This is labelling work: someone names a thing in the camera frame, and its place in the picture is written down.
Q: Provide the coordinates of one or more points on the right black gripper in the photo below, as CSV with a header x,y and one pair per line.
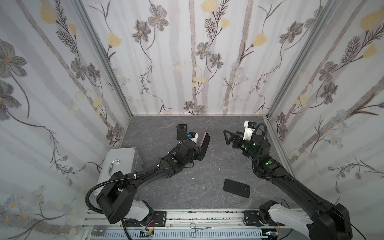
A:
x,y
237,141

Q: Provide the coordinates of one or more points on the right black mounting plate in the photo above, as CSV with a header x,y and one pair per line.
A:
x,y
253,217

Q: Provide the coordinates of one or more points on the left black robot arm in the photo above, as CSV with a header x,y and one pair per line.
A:
x,y
115,198

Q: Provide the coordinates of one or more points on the silver metal case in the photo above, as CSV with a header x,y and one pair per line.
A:
x,y
125,160

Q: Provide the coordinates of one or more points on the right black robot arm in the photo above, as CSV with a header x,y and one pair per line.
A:
x,y
321,219

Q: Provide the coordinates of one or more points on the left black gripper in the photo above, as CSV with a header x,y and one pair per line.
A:
x,y
197,147

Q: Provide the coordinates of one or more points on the phone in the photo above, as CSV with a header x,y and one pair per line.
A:
x,y
204,144

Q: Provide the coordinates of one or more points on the white slotted cable duct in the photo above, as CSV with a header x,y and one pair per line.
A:
x,y
209,234

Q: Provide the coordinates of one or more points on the black phone case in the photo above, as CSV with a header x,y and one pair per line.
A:
x,y
182,133

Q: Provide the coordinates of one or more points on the metal scissors forceps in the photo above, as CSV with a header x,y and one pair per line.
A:
x,y
195,230

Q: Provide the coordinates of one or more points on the black mounting plate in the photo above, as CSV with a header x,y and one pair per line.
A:
x,y
153,219
253,217

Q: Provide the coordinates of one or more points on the black phone face down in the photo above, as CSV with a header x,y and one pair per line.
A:
x,y
237,188

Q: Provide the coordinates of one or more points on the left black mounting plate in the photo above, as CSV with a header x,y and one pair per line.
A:
x,y
153,219

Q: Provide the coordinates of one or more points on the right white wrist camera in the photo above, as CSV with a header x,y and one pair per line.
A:
x,y
249,129

